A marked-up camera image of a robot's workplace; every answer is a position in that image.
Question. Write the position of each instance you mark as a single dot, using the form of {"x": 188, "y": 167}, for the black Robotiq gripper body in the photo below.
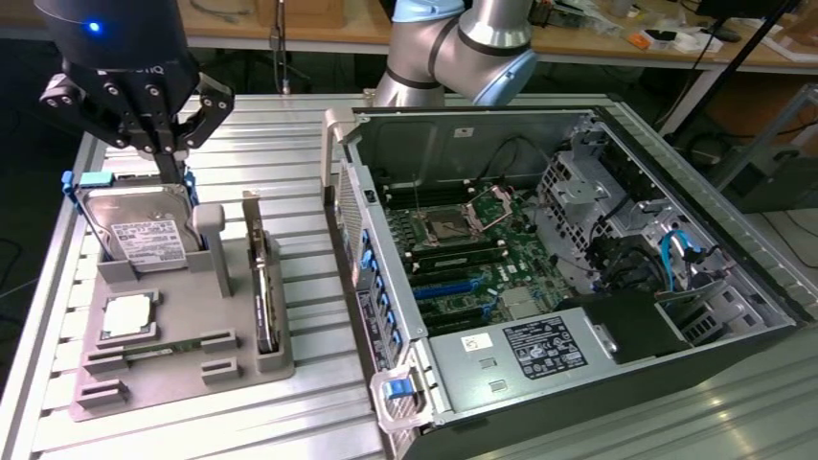
{"x": 121, "y": 48}

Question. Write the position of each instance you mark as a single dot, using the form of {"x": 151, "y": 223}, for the graphics card with metal bracket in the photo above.
{"x": 263, "y": 287}

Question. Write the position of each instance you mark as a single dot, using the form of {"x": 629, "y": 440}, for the black RAM slot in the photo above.
{"x": 402, "y": 190}
{"x": 403, "y": 201}

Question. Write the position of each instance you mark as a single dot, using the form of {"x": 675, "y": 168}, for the thin locking lever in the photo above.
{"x": 416, "y": 196}

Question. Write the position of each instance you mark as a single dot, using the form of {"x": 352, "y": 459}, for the silver CPU chip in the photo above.
{"x": 128, "y": 316}

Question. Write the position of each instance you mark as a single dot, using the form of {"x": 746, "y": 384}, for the CPU socket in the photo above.
{"x": 444, "y": 225}

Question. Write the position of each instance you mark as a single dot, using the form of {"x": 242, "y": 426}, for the grey plastic parts rack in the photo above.
{"x": 179, "y": 335}

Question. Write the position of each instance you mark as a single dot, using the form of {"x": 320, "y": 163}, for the metal socket cover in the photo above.
{"x": 504, "y": 199}

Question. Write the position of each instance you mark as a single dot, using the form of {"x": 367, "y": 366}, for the installed black RAM stick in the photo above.
{"x": 456, "y": 262}

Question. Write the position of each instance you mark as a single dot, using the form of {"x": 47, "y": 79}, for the green RAM stick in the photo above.
{"x": 160, "y": 348}

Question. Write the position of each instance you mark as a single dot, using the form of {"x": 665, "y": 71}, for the blue expansion slot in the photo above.
{"x": 444, "y": 288}

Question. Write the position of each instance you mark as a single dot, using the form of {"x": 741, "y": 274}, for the black expansion slot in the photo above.
{"x": 454, "y": 318}

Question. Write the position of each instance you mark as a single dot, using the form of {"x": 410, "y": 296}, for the perforated grey drive cage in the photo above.
{"x": 566, "y": 201}

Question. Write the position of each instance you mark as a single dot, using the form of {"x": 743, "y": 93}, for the green motherboard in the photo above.
{"x": 530, "y": 259}

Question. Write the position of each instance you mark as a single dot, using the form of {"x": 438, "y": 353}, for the silver chipset heatsink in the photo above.
{"x": 519, "y": 304}

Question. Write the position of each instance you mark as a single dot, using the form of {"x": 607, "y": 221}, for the blue case latch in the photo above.
{"x": 398, "y": 388}

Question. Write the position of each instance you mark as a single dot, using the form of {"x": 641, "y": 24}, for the grey power supply unit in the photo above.
{"x": 460, "y": 378}

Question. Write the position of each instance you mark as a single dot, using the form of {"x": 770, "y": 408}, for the white holder with black insert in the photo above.
{"x": 690, "y": 43}

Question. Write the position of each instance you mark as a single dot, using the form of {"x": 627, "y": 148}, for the black computer mouse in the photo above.
{"x": 727, "y": 34}

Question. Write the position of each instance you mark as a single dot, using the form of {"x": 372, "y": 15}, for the black monitor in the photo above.
{"x": 735, "y": 7}

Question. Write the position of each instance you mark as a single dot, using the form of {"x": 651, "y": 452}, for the open black PC case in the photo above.
{"x": 555, "y": 426}

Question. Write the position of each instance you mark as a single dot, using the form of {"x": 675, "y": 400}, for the black stand pole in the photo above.
{"x": 766, "y": 34}

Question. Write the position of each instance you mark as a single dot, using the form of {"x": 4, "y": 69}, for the grey disk bay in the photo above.
{"x": 703, "y": 321}

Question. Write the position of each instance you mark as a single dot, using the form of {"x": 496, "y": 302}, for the dark grey cabinet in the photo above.
{"x": 773, "y": 187}

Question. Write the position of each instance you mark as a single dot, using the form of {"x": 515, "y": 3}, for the white flat box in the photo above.
{"x": 793, "y": 48}

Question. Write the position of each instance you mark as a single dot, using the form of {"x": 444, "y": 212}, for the wooden desk white frame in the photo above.
{"x": 601, "y": 45}
{"x": 319, "y": 24}

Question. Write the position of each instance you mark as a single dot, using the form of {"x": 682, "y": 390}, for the hard disk with blue bracket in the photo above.
{"x": 140, "y": 215}

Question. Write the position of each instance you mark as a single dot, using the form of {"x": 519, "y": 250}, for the aluminium profile frame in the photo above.
{"x": 789, "y": 120}

